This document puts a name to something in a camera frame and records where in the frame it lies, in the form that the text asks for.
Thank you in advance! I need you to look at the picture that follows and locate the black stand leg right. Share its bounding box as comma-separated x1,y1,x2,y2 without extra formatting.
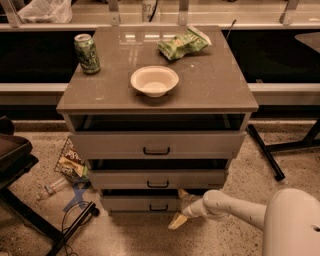
247,119,320,182

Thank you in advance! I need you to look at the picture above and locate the black stand leg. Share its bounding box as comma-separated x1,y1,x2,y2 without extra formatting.
46,201,100,256
247,119,320,182

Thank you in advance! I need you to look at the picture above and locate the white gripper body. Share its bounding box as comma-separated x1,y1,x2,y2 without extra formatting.
181,195,208,218

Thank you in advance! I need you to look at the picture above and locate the grey drawer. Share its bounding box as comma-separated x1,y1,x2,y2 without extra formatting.
100,196,180,213
89,169,226,189
70,131,245,160

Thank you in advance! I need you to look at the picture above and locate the black stand leg left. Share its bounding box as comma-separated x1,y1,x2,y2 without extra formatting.
46,201,100,256

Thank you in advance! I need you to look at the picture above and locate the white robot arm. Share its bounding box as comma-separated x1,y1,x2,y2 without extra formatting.
169,188,320,256

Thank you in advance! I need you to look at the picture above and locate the blue tape cross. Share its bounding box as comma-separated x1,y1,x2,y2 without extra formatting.
63,183,90,212

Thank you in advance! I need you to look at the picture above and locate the red snack bag on floor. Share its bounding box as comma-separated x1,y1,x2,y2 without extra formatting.
54,138,89,183

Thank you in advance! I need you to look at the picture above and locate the green soda can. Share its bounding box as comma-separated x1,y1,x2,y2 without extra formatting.
74,33,100,74

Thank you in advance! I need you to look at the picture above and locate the black chair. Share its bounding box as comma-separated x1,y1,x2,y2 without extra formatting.
0,116,63,242

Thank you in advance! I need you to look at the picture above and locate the white plastic bag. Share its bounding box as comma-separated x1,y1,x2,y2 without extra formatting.
18,0,72,24

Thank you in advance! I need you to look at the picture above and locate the green chip bag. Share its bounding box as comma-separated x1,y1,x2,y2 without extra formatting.
157,26,212,61

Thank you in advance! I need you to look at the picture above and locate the clear plastic bottle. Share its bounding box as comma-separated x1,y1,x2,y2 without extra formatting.
37,177,68,200

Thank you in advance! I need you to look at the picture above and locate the white paper bowl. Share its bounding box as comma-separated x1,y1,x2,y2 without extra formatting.
130,66,179,97

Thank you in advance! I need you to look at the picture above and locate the grey drawer cabinet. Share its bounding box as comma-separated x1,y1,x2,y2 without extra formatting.
56,25,260,215

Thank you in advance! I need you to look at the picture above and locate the black cable on floor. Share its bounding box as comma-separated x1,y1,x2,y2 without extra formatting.
60,200,94,256

